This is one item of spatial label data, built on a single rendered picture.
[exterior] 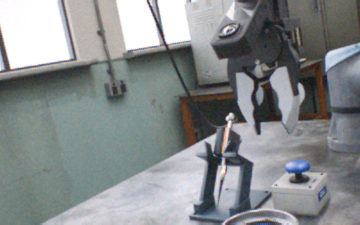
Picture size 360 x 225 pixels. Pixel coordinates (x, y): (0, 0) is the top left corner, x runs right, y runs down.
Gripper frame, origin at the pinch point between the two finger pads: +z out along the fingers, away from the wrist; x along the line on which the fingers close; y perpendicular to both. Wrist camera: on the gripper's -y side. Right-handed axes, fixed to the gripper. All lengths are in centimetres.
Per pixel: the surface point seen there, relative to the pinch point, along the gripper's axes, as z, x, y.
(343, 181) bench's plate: 16.3, -2.1, 21.1
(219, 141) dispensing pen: 4.3, 13.7, 7.3
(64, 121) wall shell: 14, 162, 79
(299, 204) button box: 14.4, 0.4, 6.5
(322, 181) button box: 12.1, -2.1, 10.6
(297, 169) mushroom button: 9.2, 0.8, 8.3
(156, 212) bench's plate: 16.2, 26.2, 1.1
